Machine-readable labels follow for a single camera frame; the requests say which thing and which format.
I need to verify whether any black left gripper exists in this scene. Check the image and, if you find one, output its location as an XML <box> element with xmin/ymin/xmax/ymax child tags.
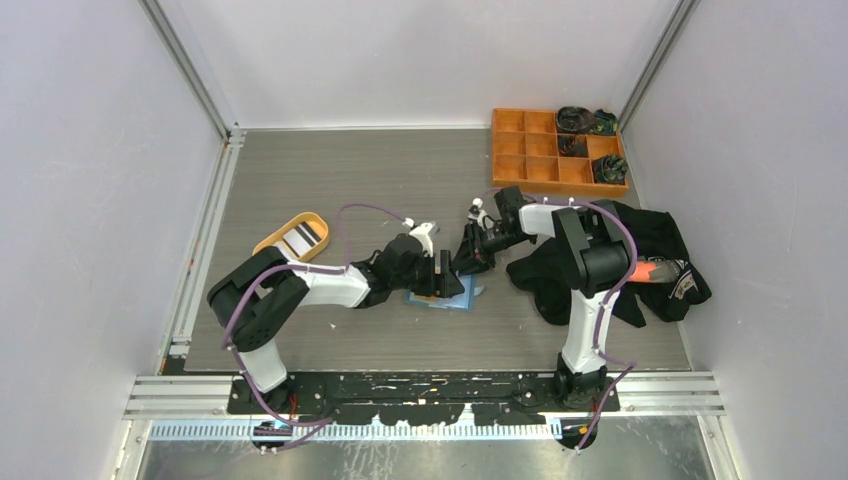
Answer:
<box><xmin>390</xmin><ymin>248</ymin><xmax>463</xmax><ymax>297</ymax></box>

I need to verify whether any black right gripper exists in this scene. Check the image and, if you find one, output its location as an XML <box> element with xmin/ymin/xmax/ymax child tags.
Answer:
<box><xmin>451</xmin><ymin>221</ymin><xmax>533</xmax><ymax>278</ymax></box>

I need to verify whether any blue leather card holder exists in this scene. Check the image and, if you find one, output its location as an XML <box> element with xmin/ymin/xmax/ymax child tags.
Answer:
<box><xmin>404</xmin><ymin>275</ymin><xmax>485</xmax><ymax>311</ymax></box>

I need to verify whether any orange oval plastic tray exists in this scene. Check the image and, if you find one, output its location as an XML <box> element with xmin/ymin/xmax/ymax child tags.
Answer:
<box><xmin>252</xmin><ymin>212</ymin><xmax>330</xmax><ymax>263</ymax></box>

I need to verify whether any white card with black stripe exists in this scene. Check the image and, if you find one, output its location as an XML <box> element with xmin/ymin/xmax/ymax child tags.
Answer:
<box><xmin>282</xmin><ymin>222</ymin><xmax>323</xmax><ymax>261</ymax></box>

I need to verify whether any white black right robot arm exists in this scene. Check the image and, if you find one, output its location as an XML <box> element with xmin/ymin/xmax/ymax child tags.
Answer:
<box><xmin>453</xmin><ymin>186</ymin><xmax>637</xmax><ymax>411</ymax></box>

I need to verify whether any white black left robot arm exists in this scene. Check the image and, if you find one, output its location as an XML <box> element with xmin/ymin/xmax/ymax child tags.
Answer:
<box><xmin>206</xmin><ymin>234</ymin><xmax>465</xmax><ymax>413</ymax></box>

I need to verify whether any orange compartment organizer box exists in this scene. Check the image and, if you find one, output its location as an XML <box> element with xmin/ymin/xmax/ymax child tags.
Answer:
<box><xmin>491</xmin><ymin>108</ymin><xmax>630</xmax><ymax>198</ymax></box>

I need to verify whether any black sock in compartment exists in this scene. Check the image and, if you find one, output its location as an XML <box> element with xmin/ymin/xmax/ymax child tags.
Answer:
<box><xmin>557</xmin><ymin>134</ymin><xmax>588</xmax><ymax>158</ymax></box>

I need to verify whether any green black rolled sock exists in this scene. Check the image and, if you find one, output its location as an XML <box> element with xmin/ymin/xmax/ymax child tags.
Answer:
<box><xmin>591</xmin><ymin>154</ymin><xmax>629</xmax><ymax>185</ymax></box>

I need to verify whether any dark rolled sock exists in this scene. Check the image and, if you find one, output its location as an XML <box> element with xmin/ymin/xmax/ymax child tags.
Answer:
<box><xmin>555</xmin><ymin>106</ymin><xmax>597</xmax><ymax>134</ymax></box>

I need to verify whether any black t-shirt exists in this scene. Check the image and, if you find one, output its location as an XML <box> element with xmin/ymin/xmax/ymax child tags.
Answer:
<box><xmin>506</xmin><ymin>202</ymin><xmax>712</xmax><ymax>328</ymax></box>

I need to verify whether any green patterned rolled sock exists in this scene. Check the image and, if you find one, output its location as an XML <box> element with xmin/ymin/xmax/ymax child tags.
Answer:
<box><xmin>590</xmin><ymin>109</ymin><xmax>619</xmax><ymax>136</ymax></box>

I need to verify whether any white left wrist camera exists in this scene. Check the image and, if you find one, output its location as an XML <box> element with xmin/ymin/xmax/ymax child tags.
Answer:
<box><xmin>402</xmin><ymin>217</ymin><xmax>439</xmax><ymax>257</ymax></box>

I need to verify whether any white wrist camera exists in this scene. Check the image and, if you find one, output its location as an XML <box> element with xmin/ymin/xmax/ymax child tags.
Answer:
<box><xmin>402</xmin><ymin>217</ymin><xmax>439</xmax><ymax>257</ymax></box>
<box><xmin>468</xmin><ymin>197</ymin><xmax>495</xmax><ymax>230</ymax></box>

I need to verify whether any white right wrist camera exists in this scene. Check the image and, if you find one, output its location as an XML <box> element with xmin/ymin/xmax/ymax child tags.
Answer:
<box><xmin>468</xmin><ymin>197</ymin><xmax>495</xmax><ymax>230</ymax></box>

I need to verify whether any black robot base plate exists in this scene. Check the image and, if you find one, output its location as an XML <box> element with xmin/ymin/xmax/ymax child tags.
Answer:
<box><xmin>264</xmin><ymin>372</ymin><xmax>620</xmax><ymax>426</ymax></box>

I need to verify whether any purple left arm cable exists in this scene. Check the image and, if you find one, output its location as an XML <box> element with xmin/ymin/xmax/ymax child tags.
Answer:
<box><xmin>220</xmin><ymin>203</ymin><xmax>415</xmax><ymax>453</ymax></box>

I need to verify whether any aluminium frame rail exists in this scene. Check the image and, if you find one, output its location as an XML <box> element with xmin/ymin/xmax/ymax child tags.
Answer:
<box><xmin>123</xmin><ymin>371</ymin><xmax>726</xmax><ymax>450</ymax></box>

